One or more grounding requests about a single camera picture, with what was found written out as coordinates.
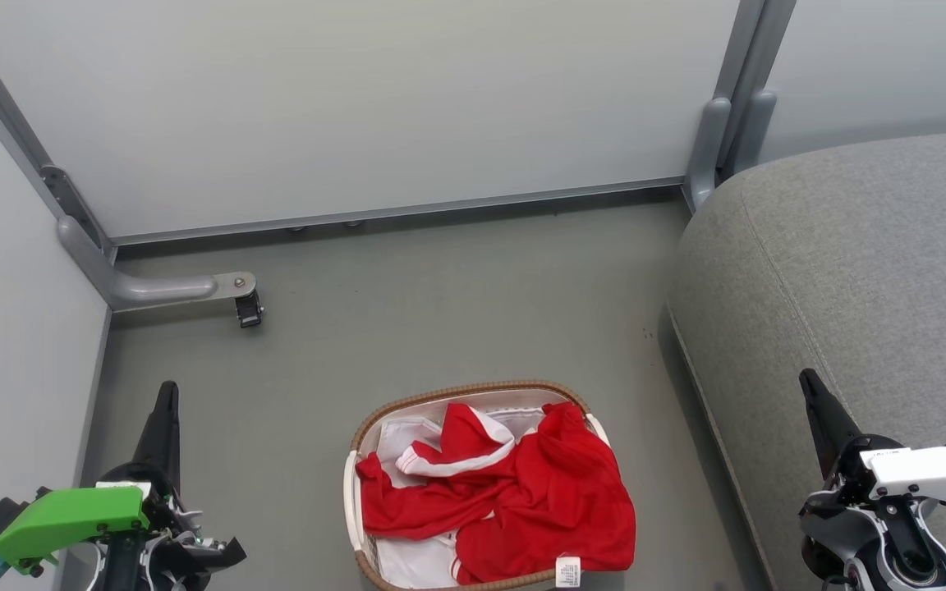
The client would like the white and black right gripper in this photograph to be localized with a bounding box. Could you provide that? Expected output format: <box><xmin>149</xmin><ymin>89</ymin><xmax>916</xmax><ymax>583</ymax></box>
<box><xmin>799</xmin><ymin>369</ymin><xmax>946</xmax><ymax>506</ymax></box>

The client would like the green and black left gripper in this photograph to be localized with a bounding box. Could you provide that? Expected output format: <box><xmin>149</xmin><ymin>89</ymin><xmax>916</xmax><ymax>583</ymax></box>
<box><xmin>0</xmin><ymin>381</ymin><xmax>188</xmax><ymax>575</ymax></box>

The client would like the red garment with white trim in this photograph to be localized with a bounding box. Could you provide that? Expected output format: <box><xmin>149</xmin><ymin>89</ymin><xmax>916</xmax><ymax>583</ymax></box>
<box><xmin>356</xmin><ymin>401</ymin><xmax>638</xmax><ymax>589</ymax></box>

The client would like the grey fabric sofa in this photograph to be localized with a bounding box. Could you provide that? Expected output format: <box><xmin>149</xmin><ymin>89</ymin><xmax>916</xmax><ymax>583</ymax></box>
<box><xmin>666</xmin><ymin>127</ymin><xmax>946</xmax><ymax>591</ymax></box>

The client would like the grey partition foot bar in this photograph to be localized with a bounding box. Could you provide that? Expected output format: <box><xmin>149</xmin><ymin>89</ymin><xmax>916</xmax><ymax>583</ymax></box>
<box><xmin>57</xmin><ymin>215</ymin><xmax>259</xmax><ymax>314</ymax></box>

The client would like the black caster wheel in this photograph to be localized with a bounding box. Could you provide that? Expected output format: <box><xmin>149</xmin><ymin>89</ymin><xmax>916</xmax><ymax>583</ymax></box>
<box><xmin>234</xmin><ymin>291</ymin><xmax>265</xmax><ymax>329</ymax></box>

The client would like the grey partition bottom rail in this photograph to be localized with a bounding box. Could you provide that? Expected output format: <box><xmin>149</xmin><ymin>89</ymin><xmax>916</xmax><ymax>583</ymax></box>
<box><xmin>110</xmin><ymin>176</ymin><xmax>685</xmax><ymax>247</ymax></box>

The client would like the grey double partition corner post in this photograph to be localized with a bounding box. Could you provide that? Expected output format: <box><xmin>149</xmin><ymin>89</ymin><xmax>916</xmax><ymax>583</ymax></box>
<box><xmin>682</xmin><ymin>0</ymin><xmax>798</xmax><ymax>214</ymax></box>

